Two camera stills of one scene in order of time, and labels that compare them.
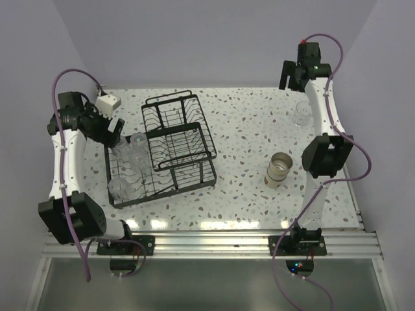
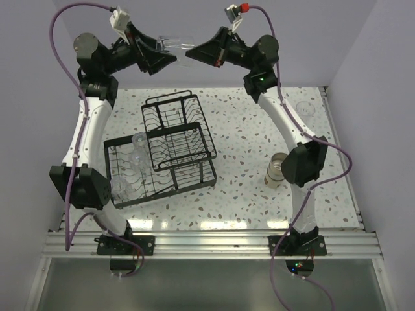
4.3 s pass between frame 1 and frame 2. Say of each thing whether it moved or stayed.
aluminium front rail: stayed
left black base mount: stayed
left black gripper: moved
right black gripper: moved
